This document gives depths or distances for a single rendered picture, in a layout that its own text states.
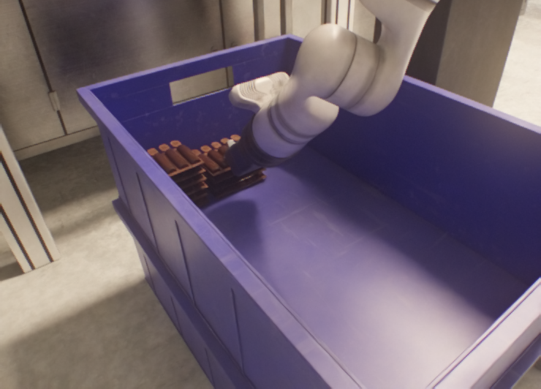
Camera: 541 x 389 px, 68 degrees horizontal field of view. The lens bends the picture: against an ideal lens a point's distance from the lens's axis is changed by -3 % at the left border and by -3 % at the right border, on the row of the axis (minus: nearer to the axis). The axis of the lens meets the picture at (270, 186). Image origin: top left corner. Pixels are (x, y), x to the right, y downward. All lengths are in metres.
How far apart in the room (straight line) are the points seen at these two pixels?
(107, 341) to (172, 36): 0.81
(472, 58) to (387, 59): 0.43
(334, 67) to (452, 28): 0.40
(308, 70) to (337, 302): 0.30
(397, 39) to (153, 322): 0.66
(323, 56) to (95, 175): 0.99
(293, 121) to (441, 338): 0.31
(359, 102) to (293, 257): 0.28
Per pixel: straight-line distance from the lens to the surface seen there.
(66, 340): 0.88
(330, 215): 0.67
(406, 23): 0.39
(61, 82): 1.20
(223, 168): 0.69
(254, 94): 0.55
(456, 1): 0.75
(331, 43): 0.39
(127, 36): 1.20
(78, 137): 1.26
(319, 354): 0.27
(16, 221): 0.96
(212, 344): 0.53
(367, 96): 0.41
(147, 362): 0.80
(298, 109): 0.44
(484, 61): 0.86
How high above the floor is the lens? 0.66
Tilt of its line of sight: 36 degrees down
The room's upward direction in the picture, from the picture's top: 2 degrees counter-clockwise
